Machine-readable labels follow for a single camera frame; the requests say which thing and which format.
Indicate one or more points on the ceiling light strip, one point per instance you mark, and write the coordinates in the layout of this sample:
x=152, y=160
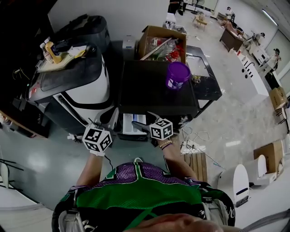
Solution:
x=270, y=17

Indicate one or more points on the light wooden chair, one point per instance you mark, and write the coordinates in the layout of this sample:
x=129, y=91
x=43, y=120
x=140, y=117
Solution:
x=200, y=21

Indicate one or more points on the brown wooden desk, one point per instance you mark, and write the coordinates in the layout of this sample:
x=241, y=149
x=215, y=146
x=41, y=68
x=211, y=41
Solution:
x=231, y=40

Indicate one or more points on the person's right forearm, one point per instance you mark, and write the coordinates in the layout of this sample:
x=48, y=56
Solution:
x=176, y=160

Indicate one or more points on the small dried plant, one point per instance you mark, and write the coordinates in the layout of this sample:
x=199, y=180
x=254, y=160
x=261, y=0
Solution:
x=196, y=78

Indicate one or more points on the large cardboard box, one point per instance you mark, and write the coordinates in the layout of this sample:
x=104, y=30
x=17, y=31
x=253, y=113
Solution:
x=267, y=156

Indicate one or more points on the white counter with faucet print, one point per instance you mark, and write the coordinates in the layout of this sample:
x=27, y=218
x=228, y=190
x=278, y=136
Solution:
x=256, y=83

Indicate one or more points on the white toilet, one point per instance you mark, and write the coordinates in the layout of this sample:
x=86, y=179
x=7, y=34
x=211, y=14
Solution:
x=260, y=172

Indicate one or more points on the dark grey appliance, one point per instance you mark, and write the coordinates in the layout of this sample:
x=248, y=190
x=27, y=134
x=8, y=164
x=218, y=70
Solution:
x=90, y=29

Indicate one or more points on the yellow bottle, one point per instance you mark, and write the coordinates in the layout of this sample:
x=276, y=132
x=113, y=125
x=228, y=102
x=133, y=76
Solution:
x=53, y=53

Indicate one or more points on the open cardboard box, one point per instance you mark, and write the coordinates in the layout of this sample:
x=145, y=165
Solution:
x=145, y=40

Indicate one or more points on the small white bottle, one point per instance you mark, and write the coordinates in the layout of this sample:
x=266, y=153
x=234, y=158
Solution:
x=46, y=53

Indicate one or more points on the person's own face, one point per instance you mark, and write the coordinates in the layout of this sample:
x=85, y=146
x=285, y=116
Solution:
x=181, y=224

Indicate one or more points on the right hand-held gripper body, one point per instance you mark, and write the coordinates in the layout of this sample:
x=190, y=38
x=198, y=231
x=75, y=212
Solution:
x=162, y=129

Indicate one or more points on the small cardboard box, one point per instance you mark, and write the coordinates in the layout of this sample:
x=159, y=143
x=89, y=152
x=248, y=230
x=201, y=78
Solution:
x=277, y=99

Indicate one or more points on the dark wooden cabinet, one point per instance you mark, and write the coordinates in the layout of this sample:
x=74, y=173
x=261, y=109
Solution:
x=18, y=34

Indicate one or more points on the white compartment tray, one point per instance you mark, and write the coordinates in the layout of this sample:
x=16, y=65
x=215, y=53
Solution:
x=130, y=124

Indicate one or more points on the black frame chair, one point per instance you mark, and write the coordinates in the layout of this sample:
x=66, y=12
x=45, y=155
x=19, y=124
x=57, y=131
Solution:
x=6, y=172

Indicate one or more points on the pink and white shoe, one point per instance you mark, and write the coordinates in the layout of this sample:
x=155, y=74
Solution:
x=138, y=160

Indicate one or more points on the black glass-top table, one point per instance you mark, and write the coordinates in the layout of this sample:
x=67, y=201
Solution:
x=208, y=90

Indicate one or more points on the purple plastic bucket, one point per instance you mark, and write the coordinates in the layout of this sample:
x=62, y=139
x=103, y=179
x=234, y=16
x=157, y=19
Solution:
x=177, y=77

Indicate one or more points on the wooden slat pallet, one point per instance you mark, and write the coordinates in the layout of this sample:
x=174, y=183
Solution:
x=196, y=166

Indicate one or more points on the small white box device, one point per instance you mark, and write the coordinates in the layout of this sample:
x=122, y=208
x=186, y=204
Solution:
x=129, y=45

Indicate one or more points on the white rounded device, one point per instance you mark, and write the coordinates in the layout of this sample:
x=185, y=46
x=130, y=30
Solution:
x=238, y=183

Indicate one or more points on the person's left forearm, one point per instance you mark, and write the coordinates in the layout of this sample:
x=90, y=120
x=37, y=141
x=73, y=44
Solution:
x=90, y=170

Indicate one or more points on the green and purple jersey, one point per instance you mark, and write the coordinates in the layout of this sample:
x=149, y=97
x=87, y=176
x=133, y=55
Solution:
x=140, y=192

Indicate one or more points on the long wooden stick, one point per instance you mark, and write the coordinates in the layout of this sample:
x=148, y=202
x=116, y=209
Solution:
x=156, y=48

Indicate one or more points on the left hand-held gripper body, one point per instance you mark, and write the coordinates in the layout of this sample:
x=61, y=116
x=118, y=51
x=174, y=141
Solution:
x=97, y=140

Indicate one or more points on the white and black appliance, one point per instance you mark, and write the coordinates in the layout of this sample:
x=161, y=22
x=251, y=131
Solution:
x=90, y=90

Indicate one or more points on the light wooden board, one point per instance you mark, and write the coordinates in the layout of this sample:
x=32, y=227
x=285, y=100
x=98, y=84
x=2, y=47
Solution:
x=56, y=65

